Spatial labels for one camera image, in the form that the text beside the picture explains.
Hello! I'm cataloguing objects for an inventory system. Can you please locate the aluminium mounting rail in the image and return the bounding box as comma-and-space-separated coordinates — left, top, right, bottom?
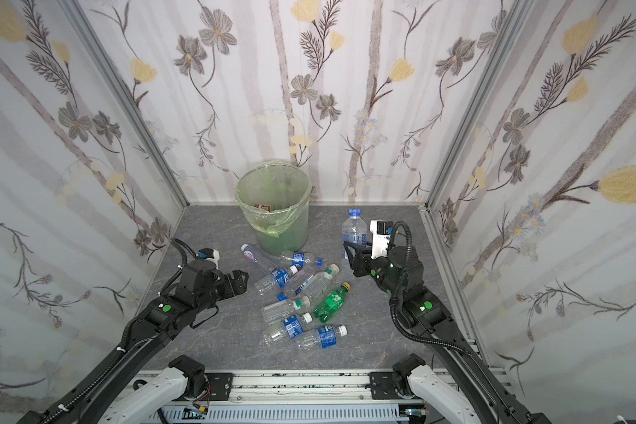
131, 369, 510, 406

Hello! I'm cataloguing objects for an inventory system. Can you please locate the orange tea bottle white cap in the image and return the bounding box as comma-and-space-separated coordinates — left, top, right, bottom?
254, 204, 274, 212

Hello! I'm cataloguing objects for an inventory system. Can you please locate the green plastic bin liner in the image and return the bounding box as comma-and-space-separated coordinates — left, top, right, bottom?
235, 160, 312, 238

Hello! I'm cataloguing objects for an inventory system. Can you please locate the left corner aluminium profile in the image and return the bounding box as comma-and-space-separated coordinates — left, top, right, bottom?
58, 0, 190, 208

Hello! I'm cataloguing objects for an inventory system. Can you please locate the clear bottle blue cap pepsi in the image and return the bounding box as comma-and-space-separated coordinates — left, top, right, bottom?
279, 251, 323, 268

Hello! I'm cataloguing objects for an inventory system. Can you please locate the clear bottle white cap green band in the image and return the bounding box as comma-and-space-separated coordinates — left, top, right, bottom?
261, 296, 311, 325

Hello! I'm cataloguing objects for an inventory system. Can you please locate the clear bottle purple label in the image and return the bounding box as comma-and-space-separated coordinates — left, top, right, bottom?
240, 243, 277, 274

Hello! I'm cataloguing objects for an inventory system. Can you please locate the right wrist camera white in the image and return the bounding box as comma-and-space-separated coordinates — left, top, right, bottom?
369, 220, 393, 260

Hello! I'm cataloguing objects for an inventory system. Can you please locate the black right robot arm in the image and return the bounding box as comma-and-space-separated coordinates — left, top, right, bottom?
343, 221, 548, 423

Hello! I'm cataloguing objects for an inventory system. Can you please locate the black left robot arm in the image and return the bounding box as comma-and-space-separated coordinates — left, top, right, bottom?
19, 238, 249, 423

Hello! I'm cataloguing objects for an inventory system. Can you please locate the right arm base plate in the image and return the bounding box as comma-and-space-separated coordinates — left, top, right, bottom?
369, 371, 415, 400

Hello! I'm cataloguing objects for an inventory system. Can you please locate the clear bottle blue cap small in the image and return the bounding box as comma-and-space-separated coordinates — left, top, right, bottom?
341, 208, 369, 247

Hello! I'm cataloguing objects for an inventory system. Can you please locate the white slotted cable duct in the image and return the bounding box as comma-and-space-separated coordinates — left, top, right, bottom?
163, 405, 409, 423

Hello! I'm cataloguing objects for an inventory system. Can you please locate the green bottle yellow cap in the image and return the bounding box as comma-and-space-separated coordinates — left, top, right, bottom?
313, 282, 352, 323

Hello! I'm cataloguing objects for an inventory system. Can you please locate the clear bottle blue label white cap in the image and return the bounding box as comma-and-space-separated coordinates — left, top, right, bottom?
254, 265, 299, 294

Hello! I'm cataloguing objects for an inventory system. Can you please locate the corner aluminium profile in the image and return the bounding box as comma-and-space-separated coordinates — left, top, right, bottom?
58, 0, 190, 208
424, 0, 535, 210

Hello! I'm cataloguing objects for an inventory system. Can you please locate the mesh waste bin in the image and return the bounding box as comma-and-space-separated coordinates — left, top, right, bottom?
235, 161, 313, 255

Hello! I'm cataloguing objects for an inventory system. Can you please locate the clear bottle blue cap long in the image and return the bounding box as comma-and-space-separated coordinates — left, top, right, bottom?
277, 265, 318, 301

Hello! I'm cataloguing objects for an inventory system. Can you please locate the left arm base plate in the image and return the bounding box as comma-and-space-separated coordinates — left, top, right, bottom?
194, 372, 234, 403

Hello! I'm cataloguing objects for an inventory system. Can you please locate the right corner aluminium profile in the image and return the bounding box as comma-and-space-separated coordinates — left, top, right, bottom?
424, 0, 535, 210

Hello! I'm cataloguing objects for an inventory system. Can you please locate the clear bottle blue label bottom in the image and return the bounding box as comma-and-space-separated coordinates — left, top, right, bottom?
298, 325, 348, 350

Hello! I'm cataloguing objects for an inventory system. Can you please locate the clear bottle green ring grey cap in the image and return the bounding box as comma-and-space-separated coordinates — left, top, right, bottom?
294, 264, 340, 301

